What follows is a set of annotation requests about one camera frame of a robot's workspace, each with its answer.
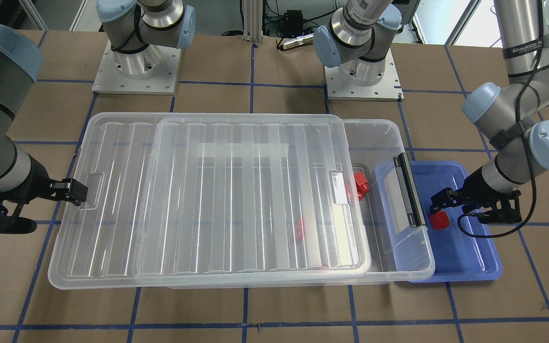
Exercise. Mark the silver cylindrical connector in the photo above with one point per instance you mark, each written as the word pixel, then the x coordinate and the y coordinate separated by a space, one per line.
pixel 286 44

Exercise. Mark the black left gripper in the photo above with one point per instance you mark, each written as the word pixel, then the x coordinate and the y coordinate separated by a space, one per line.
pixel 471 189

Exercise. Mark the red block near latch lower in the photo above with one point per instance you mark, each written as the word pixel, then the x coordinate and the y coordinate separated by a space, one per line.
pixel 353 193

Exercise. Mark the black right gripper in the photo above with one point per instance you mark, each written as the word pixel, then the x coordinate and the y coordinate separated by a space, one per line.
pixel 35 182

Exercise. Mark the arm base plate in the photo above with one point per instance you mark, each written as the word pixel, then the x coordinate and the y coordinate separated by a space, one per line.
pixel 154 71
pixel 365 81

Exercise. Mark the clear plastic storage box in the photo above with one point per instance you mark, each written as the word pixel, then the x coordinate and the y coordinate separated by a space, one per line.
pixel 289 201

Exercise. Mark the red block from tray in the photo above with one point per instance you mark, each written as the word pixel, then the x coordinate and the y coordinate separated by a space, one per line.
pixel 439 220

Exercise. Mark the red block latch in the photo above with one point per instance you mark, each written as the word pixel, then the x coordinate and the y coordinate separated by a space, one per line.
pixel 362 184
pixel 353 193

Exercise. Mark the black power adapter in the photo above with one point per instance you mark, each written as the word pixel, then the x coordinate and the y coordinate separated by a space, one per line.
pixel 293 23

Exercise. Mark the aluminium frame post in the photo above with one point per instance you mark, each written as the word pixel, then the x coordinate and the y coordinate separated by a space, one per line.
pixel 253 18

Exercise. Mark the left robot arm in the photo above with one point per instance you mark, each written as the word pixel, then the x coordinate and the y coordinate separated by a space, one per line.
pixel 361 33

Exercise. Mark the red block middle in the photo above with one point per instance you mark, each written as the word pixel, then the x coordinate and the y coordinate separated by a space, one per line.
pixel 299 231

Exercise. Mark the black box latch handle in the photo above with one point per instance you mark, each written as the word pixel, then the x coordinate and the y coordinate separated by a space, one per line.
pixel 407 185

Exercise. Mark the blue plastic tray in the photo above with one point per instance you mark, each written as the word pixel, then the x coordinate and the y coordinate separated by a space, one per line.
pixel 465 247

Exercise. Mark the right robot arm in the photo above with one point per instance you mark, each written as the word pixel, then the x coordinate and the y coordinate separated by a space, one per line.
pixel 145 41

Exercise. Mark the clear plastic box lid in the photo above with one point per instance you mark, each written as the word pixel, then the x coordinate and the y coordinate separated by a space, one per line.
pixel 100 243

